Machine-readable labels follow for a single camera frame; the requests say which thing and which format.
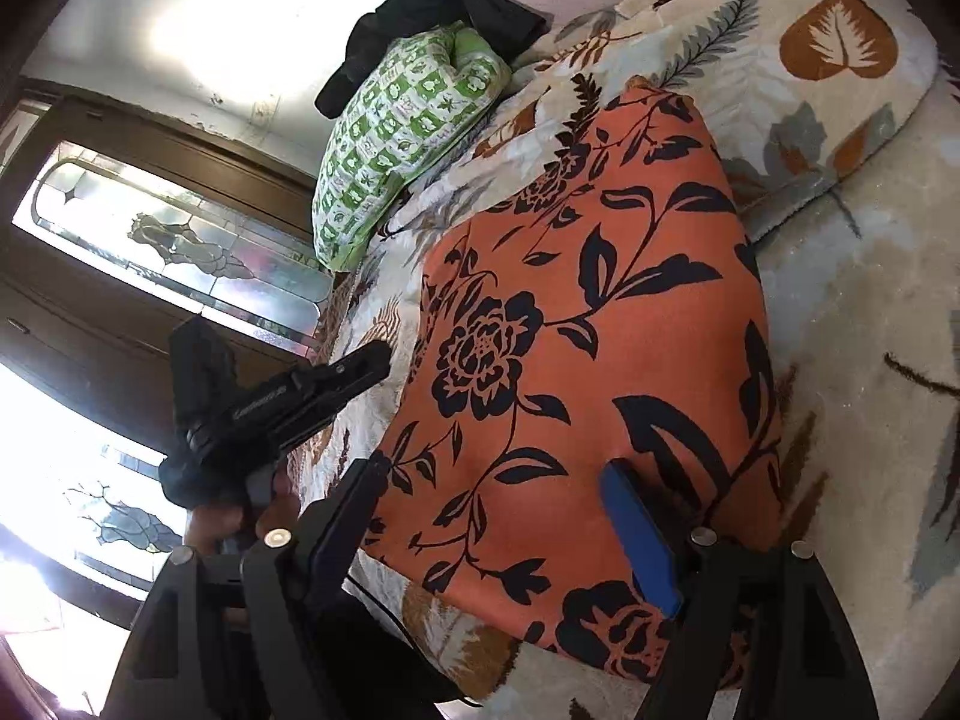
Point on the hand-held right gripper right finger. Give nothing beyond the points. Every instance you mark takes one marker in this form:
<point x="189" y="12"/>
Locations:
<point x="643" y="540"/>

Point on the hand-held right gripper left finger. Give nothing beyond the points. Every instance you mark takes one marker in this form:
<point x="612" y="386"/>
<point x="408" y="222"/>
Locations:
<point x="337" y="536"/>

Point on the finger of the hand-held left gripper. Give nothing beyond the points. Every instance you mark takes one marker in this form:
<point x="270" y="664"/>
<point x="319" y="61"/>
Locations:
<point x="364" y="367"/>

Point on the orange floral garment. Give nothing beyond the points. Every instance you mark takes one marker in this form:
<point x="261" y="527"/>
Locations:
<point x="562" y="277"/>

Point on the person's left hand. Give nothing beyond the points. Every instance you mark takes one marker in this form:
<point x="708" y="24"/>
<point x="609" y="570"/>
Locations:
<point x="214" y="523"/>

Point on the wooden wardrobe with glass doors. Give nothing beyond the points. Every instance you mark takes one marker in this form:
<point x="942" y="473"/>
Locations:
<point x="112" y="330"/>

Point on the green checkered pillow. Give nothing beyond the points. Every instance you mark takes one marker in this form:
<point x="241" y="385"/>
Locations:
<point x="397" y="120"/>

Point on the leaf print fleece blanket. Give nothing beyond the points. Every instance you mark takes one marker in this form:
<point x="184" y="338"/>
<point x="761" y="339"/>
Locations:
<point x="862" y="315"/>

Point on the black clothing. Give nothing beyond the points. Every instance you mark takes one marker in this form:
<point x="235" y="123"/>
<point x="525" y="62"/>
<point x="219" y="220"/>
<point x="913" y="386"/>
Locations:
<point x="450" y="7"/>

